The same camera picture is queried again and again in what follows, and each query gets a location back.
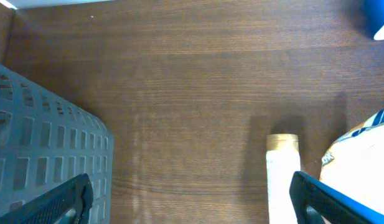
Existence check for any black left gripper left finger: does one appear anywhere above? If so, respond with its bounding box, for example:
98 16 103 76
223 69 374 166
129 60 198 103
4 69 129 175
0 174 93 224

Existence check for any grey plastic mesh basket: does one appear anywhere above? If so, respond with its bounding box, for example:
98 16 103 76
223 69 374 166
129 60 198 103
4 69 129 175
0 64 114 223

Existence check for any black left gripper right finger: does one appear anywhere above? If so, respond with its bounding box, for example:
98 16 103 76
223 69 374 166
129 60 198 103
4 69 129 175
289 171 384 224

